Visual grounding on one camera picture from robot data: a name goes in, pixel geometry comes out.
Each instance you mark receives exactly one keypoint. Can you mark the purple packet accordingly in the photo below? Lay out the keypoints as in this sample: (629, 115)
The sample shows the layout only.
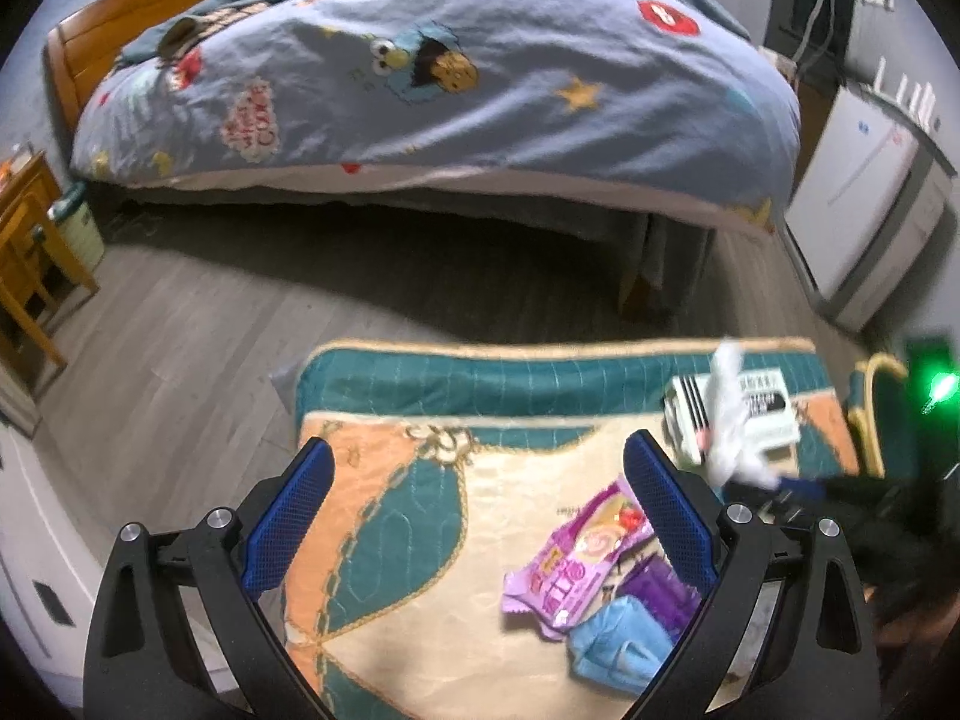
(660, 592)

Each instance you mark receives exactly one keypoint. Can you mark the light blue packet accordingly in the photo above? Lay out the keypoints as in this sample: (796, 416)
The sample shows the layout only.
(615, 645)

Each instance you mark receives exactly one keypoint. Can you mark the pink snack wrapper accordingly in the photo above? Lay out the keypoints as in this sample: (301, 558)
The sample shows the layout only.
(570, 570)

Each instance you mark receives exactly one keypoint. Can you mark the white air purifier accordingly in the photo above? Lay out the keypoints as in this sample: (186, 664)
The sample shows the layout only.
(855, 187)

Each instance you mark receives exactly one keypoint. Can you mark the white drawer cabinet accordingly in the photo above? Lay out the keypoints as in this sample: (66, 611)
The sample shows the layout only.
(45, 540)

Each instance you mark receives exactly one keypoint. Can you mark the green white medicine box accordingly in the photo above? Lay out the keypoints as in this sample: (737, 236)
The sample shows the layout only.
(772, 427)

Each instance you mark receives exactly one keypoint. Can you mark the white tissue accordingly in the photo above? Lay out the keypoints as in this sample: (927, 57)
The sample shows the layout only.
(731, 420)

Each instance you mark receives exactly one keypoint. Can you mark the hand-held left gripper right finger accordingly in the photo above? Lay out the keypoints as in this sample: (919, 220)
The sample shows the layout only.
(667, 517)

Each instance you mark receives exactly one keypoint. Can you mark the wooden bed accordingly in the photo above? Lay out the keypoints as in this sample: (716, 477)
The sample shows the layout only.
(112, 22)

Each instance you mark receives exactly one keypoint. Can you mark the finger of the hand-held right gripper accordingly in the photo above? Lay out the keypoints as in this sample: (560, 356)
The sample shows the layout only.
(757, 502)
(802, 486)

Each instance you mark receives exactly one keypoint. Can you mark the small wooden chair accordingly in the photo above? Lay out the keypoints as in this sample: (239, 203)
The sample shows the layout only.
(30, 240)

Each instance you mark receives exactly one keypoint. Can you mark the yellow rimmed teal bin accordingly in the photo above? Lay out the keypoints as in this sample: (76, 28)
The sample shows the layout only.
(889, 435)

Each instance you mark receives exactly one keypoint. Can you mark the teal orange patterned cushion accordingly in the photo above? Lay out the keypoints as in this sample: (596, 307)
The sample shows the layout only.
(420, 540)

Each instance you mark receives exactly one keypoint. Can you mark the pale green lidded container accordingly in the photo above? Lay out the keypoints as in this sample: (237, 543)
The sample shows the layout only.
(79, 232)

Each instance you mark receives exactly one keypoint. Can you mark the printed blue duvet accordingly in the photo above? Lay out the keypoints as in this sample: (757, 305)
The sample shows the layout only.
(487, 105)

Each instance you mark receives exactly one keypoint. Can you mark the white router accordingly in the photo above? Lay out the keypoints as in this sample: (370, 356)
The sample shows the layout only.
(919, 116)

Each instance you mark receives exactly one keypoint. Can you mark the wooden cabinet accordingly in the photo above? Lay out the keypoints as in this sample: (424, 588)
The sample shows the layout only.
(808, 109)

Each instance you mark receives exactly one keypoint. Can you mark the black monitor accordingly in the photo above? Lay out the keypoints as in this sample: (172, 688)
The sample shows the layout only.
(795, 22)

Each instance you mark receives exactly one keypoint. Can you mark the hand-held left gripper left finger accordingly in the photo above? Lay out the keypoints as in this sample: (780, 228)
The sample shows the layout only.
(289, 517)

